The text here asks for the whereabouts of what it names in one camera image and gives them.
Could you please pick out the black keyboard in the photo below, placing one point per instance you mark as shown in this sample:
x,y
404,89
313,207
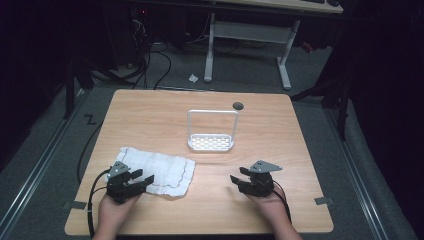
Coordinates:
x,y
313,1

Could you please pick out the grey tape piece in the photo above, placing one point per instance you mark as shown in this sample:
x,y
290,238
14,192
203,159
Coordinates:
x,y
323,200
77,205

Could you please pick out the white plastic rack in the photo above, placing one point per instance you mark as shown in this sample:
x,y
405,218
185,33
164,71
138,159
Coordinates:
x,y
210,142

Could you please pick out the white paper scrap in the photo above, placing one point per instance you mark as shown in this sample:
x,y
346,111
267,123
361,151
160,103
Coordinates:
x,y
193,78

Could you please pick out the black computer mouse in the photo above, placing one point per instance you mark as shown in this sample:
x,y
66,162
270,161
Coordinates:
x,y
333,2

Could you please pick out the dark computer tower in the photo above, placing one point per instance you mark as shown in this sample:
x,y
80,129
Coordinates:
x,y
128,33

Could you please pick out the dark round table grommet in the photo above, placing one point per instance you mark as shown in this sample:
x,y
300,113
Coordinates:
x,y
238,106

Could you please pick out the person's left hand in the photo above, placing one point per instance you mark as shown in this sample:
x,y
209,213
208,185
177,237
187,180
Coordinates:
x,y
113,213

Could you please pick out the red object under desk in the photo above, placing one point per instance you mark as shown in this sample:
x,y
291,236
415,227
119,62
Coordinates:
x,y
307,47

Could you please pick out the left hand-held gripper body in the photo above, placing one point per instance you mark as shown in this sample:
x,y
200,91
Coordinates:
x,y
120,186

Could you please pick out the white-legged wooden desk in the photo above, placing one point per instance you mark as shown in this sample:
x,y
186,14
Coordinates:
x,y
253,33

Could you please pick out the white cloth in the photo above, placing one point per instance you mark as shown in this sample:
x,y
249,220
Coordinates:
x,y
166,170

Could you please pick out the black metal stand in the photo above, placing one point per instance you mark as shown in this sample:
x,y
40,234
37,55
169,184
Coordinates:
x,y
69,90
341,100

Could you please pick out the metal floor rail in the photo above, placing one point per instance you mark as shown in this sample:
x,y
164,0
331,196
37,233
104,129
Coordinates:
x,y
358,180
36,173

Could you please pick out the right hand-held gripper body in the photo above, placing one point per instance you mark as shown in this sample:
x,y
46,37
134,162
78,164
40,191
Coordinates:
x,y
261,183

